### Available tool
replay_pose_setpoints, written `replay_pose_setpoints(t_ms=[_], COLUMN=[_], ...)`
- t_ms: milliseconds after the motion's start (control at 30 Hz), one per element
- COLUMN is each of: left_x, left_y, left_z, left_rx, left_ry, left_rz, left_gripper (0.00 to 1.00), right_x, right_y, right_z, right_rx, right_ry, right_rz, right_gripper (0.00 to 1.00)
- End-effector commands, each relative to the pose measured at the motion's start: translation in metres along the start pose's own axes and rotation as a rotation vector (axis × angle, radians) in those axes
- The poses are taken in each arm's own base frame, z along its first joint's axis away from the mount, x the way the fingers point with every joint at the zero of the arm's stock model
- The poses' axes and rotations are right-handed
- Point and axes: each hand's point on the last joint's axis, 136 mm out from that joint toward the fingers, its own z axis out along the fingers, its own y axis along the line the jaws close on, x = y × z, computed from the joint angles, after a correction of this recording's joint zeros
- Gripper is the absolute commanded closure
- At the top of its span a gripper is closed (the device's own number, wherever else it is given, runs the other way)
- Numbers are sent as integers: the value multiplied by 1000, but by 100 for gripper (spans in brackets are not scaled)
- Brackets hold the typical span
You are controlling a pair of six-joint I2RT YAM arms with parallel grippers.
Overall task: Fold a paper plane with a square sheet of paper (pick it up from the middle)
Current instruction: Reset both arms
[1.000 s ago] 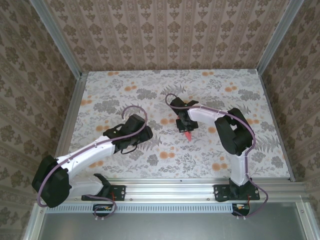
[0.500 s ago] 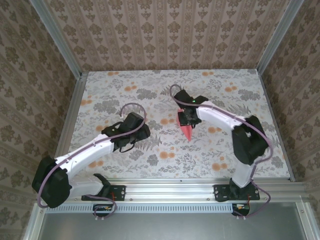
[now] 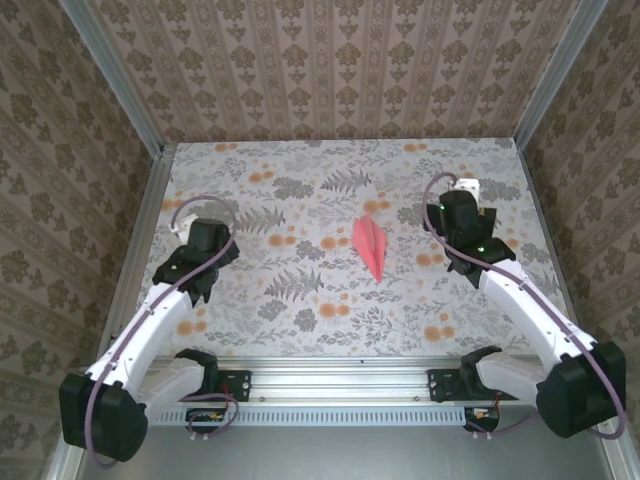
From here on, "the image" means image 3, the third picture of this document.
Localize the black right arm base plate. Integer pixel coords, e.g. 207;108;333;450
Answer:
427;368;471;403

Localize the white camera bracket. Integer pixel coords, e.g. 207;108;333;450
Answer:
452;177;482;201
171;214;197;239

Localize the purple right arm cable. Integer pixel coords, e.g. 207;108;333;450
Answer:
422;172;629;441

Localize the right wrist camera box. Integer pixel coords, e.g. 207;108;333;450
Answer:
438;189;482;241

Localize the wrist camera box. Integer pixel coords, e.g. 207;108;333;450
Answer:
438;189;482;241
185;218;231;251

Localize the aluminium frame post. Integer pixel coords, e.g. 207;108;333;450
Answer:
63;0;167;157
514;0;604;146

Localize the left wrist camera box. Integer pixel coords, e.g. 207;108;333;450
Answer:
185;218;231;251

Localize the pink paper sheet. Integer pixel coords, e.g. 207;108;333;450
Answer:
352;213;389;282

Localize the aluminium cross rail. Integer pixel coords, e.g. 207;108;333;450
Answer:
144;357;551;405

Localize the white left camera bracket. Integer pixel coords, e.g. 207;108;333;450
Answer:
171;214;197;239

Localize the slotted grey cable duct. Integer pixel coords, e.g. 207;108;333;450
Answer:
149;405;501;427

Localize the floral patterned table cover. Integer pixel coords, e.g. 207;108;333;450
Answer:
121;141;585;359

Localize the aluminium side rail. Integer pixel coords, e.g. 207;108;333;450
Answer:
517;142;592;365
97;143;177;367

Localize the grey metal sheet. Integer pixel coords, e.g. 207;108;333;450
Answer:
47;403;640;480

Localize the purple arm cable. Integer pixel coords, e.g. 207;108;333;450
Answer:
422;172;629;441
83;195;241;467

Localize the white right camera bracket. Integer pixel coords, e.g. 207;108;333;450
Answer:
452;177;482;201

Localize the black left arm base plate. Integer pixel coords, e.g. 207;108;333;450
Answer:
212;368;253;403

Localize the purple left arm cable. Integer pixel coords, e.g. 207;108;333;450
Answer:
83;195;241;467

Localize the black connector box with wires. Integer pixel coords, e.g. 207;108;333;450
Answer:
462;405;502;434
185;407;232;435

